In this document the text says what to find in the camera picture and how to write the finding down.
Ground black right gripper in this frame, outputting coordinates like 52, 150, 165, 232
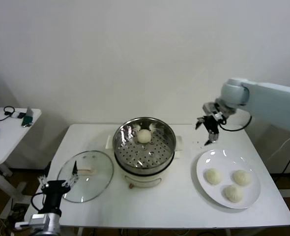
195, 115, 221, 147

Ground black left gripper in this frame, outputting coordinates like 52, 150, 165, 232
37, 160, 79, 214

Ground round glass pot lid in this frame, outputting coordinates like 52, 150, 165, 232
57, 150, 114, 204

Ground white steamed baozi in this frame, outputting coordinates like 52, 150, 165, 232
223, 185, 244, 203
136, 129, 152, 144
232, 169, 253, 186
203, 168, 224, 185

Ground perforated steel steamer basket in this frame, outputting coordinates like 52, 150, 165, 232
106, 117, 185, 176

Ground scattered dark crumbs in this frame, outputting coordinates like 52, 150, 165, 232
193, 140, 211, 149

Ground white round plate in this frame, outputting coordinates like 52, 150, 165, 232
196, 149, 261, 210

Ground floor power strip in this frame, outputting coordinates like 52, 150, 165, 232
11, 203, 29, 223

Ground white side table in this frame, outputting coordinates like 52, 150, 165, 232
0, 107, 43, 219

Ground white electric cooking pot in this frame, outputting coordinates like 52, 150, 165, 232
114, 147, 183, 190

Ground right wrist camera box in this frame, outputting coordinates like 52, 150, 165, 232
203, 102, 223, 121

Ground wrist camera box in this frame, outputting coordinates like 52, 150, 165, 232
203, 102, 223, 121
14, 213, 49, 229

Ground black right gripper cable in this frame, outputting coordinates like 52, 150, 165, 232
218, 115, 254, 132

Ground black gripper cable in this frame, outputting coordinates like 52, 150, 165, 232
218, 115, 254, 132
30, 193, 46, 214

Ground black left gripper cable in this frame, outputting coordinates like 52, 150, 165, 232
30, 193, 46, 214

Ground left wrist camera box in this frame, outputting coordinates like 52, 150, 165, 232
14, 213, 49, 229

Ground black looped cable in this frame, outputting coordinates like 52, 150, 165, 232
0, 105, 16, 122

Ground white wall cable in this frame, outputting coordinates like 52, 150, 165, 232
266, 132, 290, 163

